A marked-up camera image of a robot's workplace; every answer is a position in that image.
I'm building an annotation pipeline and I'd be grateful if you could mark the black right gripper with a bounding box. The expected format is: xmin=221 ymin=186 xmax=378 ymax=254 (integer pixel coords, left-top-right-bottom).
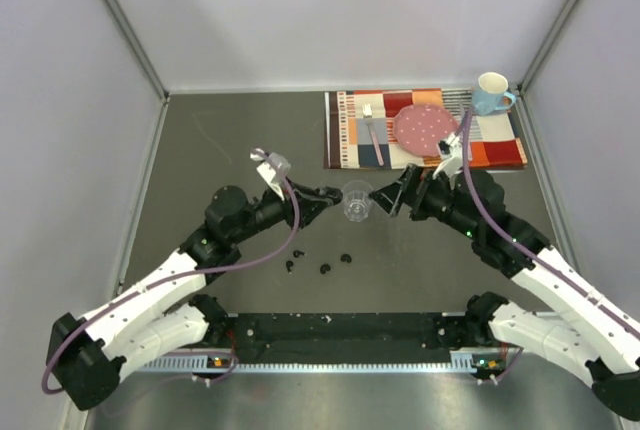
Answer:
xmin=368 ymin=164 xmax=481 ymax=240

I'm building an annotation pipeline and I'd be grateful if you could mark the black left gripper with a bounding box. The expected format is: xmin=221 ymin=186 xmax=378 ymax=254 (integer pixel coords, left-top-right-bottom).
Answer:
xmin=230 ymin=178 xmax=332 ymax=245

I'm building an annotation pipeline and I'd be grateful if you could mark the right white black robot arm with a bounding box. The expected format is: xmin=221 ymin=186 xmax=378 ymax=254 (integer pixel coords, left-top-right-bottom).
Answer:
xmin=369 ymin=164 xmax=639 ymax=422

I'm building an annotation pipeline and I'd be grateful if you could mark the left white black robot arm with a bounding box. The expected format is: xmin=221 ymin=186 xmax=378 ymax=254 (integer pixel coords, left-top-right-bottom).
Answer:
xmin=41 ymin=181 xmax=343 ymax=411

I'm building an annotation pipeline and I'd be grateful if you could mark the clear plastic cup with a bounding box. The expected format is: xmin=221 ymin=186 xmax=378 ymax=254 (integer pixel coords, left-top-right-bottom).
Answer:
xmin=342 ymin=180 xmax=373 ymax=223

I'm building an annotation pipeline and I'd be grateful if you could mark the colourful patchwork placemat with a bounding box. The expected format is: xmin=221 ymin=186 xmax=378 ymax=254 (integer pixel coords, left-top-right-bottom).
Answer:
xmin=324 ymin=88 xmax=528 ymax=170

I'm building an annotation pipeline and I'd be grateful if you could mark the pink polka-dot plate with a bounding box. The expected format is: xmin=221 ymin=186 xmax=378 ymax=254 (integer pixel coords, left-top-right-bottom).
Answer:
xmin=392 ymin=104 xmax=459 ymax=157

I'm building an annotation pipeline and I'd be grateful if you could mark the light blue mug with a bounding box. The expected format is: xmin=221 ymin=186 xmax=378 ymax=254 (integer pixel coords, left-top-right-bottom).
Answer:
xmin=472 ymin=72 xmax=516 ymax=116

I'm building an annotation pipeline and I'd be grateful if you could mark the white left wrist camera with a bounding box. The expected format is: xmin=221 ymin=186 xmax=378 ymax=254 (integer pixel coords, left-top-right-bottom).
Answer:
xmin=250 ymin=148 xmax=291 ymax=201

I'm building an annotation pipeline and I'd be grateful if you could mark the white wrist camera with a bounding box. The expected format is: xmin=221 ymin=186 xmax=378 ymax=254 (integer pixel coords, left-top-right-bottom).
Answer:
xmin=250 ymin=148 xmax=291 ymax=201
xmin=432 ymin=132 xmax=473 ymax=179

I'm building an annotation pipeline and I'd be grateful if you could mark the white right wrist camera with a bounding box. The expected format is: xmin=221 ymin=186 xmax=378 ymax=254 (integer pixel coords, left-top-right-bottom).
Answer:
xmin=432 ymin=132 xmax=473 ymax=179

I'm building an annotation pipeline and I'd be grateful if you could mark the pink-handled metal fork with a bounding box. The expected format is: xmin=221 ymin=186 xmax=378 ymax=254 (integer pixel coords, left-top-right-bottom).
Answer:
xmin=362 ymin=104 xmax=384 ymax=167

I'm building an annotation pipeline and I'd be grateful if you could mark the pink-handled metal knife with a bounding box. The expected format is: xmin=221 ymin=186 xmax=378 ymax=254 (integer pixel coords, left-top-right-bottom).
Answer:
xmin=460 ymin=105 xmax=469 ymax=127

